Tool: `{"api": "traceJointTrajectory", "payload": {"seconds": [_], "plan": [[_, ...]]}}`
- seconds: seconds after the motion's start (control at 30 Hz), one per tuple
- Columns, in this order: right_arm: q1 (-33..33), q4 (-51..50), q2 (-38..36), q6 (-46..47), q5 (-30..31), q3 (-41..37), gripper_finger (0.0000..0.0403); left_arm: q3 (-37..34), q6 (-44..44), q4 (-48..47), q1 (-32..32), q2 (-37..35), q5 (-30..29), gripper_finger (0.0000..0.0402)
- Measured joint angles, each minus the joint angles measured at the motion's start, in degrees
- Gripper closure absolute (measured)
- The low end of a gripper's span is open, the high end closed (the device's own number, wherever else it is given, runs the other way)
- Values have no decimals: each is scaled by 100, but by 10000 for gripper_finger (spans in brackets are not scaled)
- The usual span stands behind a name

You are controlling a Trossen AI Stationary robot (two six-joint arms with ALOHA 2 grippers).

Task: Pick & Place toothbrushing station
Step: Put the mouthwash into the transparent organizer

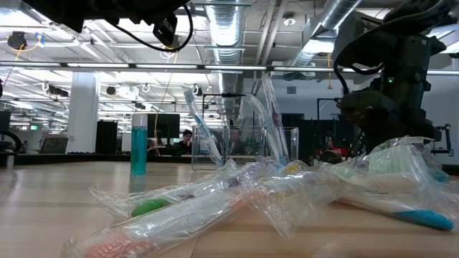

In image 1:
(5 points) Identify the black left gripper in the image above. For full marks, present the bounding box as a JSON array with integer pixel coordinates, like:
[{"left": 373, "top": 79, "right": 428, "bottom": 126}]
[{"left": 107, "top": 0, "right": 191, "bottom": 21}]

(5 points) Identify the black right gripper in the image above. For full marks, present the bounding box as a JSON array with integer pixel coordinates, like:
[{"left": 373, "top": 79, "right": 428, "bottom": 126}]
[{"left": 339, "top": 89, "right": 444, "bottom": 158}]

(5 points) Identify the clear acrylic organizer box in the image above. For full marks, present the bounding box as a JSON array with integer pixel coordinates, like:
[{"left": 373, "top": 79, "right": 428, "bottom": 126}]
[{"left": 191, "top": 125, "right": 300, "bottom": 172}]

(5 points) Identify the person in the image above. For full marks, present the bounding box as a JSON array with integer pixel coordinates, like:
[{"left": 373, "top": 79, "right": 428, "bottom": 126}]
[
  {"left": 171, "top": 128, "right": 194, "bottom": 156},
  {"left": 315, "top": 132, "right": 359, "bottom": 159},
  {"left": 227, "top": 128, "right": 248, "bottom": 156}
]

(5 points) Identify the black jointed stand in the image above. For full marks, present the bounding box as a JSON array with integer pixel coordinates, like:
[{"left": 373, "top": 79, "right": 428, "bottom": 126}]
[{"left": 432, "top": 123, "right": 455, "bottom": 157}]

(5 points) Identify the long light bar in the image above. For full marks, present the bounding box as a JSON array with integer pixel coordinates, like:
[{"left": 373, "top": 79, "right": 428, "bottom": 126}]
[{"left": 0, "top": 60, "right": 459, "bottom": 76}]

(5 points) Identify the dark computer monitor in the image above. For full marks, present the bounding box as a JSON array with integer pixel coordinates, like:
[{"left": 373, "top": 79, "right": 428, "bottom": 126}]
[{"left": 146, "top": 113, "right": 181, "bottom": 139}]

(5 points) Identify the white building column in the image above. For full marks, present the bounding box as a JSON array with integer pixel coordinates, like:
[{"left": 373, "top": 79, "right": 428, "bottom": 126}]
[{"left": 66, "top": 71, "right": 100, "bottom": 154}]

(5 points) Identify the black cabinet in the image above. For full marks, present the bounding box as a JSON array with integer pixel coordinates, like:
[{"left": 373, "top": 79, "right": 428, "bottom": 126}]
[{"left": 95, "top": 120, "right": 118, "bottom": 155}]

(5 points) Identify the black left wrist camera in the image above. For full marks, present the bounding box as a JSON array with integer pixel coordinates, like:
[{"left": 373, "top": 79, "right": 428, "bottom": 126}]
[{"left": 152, "top": 13, "right": 179, "bottom": 47}]

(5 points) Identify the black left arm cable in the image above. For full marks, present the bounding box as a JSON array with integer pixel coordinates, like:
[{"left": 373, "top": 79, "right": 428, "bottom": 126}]
[{"left": 110, "top": 3, "right": 195, "bottom": 54}]

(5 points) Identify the silver ventilation duct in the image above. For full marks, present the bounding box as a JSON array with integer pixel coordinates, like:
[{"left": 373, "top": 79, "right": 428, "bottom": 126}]
[
  {"left": 206, "top": 0, "right": 248, "bottom": 115},
  {"left": 283, "top": 0, "right": 363, "bottom": 82}
]

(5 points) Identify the black aluminium table frame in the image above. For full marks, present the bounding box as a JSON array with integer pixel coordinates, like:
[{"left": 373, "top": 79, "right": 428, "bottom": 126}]
[{"left": 0, "top": 152, "right": 193, "bottom": 167}]

